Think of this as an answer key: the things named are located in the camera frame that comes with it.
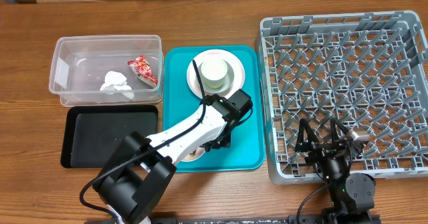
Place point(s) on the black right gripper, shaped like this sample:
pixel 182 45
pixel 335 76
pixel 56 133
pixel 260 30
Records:
pixel 320 148

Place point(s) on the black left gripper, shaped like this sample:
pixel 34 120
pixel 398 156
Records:
pixel 226 140

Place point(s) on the small pink bowl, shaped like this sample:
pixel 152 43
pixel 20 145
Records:
pixel 197 153

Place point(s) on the red snack wrapper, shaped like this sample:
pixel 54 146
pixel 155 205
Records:
pixel 142 69

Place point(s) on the white tissue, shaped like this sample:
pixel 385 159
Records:
pixel 117 81

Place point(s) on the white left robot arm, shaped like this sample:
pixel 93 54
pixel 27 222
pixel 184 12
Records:
pixel 137 174

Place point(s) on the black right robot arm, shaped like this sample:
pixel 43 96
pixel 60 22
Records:
pixel 352 194

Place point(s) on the teal tray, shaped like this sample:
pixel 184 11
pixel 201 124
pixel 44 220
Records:
pixel 247 150

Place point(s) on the white bowl under cup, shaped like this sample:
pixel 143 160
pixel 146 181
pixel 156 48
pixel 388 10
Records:
pixel 225 86

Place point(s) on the cream paper cup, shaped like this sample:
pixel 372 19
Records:
pixel 214 71

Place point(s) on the grey dish rack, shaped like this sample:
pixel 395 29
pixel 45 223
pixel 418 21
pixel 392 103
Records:
pixel 369 70

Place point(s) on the white plate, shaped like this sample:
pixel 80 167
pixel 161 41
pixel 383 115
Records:
pixel 228 57

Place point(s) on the black tray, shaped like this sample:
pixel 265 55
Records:
pixel 92 133

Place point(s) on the clear plastic bin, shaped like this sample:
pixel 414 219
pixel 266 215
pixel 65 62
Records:
pixel 80 63

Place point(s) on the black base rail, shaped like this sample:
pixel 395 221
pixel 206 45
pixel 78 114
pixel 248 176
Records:
pixel 291 219

